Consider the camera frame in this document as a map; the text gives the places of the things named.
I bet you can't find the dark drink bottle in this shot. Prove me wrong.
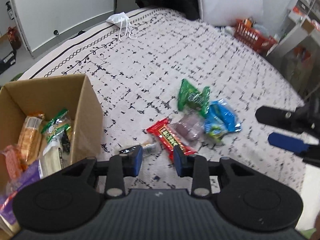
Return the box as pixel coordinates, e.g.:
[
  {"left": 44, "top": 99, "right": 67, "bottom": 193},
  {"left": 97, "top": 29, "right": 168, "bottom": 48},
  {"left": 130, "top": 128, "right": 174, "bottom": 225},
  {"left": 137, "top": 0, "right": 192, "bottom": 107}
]
[{"left": 7, "top": 27, "right": 22, "bottom": 50}]

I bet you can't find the purple clear snack packet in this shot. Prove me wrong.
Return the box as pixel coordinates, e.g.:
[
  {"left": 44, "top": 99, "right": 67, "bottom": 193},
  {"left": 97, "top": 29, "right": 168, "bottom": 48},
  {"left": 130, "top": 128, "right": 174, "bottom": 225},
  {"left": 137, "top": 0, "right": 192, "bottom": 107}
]
[{"left": 172, "top": 114, "right": 204, "bottom": 142}]

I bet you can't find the red snack packet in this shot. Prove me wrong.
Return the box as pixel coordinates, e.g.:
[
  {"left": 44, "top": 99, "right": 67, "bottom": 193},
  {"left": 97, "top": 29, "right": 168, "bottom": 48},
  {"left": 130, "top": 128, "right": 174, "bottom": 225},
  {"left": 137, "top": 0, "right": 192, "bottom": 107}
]
[{"left": 146, "top": 118, "right": 197, "bottom": 163}]

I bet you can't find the orange sausage snack pack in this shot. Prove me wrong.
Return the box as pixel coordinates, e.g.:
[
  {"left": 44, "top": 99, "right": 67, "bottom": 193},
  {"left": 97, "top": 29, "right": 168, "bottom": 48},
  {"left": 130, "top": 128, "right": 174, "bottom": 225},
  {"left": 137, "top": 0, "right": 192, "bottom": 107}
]
[{"left": 1, "top": 145, "right": 27, "bottom": 180}]

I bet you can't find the black flat box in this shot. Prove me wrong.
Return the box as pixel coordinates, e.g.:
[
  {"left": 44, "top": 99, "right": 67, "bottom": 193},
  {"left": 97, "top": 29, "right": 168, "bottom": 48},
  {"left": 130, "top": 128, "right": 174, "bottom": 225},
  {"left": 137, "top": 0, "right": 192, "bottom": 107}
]
[{"left": 0, "top": 50, "right": 17, "bottom": 74}]

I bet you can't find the dark green candy packet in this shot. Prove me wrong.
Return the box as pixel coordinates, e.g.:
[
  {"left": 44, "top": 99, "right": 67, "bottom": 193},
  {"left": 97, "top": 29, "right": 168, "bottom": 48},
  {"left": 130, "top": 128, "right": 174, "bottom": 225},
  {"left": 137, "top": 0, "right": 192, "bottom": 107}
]
[{"left": 177, "top": 79, "right": 210, "bottom": 118}]

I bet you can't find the white desk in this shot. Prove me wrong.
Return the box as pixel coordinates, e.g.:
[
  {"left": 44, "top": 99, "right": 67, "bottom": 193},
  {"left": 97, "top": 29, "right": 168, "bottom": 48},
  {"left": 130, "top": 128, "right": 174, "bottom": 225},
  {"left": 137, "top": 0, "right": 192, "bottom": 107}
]
[{"left": 266, "top": 0, "right": 319, "bottom": 100}]

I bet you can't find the patterned white bed blanket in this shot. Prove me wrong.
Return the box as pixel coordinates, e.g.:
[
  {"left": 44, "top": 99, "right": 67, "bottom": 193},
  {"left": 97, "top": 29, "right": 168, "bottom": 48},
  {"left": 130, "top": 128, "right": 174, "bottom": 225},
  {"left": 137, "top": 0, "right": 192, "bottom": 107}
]
[{"left": 22, "top": 9, "right": 305, "bottom": 191}]

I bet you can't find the purple bread package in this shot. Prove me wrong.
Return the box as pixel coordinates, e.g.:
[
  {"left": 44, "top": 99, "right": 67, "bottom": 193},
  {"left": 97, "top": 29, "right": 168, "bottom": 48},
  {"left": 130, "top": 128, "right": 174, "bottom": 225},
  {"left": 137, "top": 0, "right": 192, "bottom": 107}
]
[{"left": 1, "top": 160, "right": 41, "bottom": 236}]

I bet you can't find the brown cardboard box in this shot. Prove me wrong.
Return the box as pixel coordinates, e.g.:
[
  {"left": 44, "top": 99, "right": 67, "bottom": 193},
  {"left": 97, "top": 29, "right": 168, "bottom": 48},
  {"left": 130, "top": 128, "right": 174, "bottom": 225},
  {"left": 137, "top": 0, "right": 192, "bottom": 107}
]
[{"left": 1, "top": 74, "right": 103, "bottom": 163}]

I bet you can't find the white face mask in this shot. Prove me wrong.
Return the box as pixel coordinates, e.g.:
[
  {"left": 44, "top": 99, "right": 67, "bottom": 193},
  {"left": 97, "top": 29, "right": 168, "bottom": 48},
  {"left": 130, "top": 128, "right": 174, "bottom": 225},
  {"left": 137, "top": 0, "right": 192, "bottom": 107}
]
[{"left": 106, "top": 12, "right": 137, "bottom": 42}]

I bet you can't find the white laptop bag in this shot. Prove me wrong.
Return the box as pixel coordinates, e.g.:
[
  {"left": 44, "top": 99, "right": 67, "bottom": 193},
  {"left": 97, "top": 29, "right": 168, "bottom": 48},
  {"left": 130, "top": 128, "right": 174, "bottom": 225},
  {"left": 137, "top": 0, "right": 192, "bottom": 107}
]
[{"left": 198, "top": 0, "right": 264, "bottom": 26}]

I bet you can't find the light blue plum candy packet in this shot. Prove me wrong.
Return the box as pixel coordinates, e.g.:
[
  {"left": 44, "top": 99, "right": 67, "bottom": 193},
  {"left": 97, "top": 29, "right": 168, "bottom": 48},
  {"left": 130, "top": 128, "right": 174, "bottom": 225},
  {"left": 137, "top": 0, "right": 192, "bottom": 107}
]
[{"left": 204, "top": 114, "right": 228, "bottom": 143}]

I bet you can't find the green striped snack pack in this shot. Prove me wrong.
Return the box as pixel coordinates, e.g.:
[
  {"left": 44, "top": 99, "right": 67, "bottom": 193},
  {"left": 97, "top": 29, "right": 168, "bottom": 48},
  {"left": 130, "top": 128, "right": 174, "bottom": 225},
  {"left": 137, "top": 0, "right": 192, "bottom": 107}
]
[{"left": 41, "top": 108, "right": 72, "bottom": 143}]

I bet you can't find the blue snack packet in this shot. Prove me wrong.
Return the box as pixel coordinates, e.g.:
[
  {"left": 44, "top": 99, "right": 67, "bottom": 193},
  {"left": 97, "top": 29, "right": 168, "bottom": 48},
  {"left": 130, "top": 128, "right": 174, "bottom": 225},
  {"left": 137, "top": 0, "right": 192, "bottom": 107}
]
[{"left": 210, "top": 99, "right": 242, "bottom": 133}]

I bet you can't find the red plastic basket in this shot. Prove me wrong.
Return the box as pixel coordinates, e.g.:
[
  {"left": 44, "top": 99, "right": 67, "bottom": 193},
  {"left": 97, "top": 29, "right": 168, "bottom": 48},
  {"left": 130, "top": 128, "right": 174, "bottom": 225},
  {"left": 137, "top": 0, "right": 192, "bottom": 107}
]
[{"left": 234, "top": 19, "right": 277, "bottom": 54}]

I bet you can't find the white rice cake pack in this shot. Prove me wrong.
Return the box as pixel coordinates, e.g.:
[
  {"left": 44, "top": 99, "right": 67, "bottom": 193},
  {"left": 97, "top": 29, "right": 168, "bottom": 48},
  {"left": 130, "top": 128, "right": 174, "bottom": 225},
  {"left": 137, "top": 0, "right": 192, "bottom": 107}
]
[{"left": 39, "top": 129, "right": 71, "bottom": 179}]

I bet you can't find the orange rice cracker pack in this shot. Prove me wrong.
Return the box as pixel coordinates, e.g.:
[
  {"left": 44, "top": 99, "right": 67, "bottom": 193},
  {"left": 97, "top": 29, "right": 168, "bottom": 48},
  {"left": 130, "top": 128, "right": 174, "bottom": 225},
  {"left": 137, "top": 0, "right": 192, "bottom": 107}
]
[{"left": 18, "top": 112, "right": 45, "bottom": 165}]

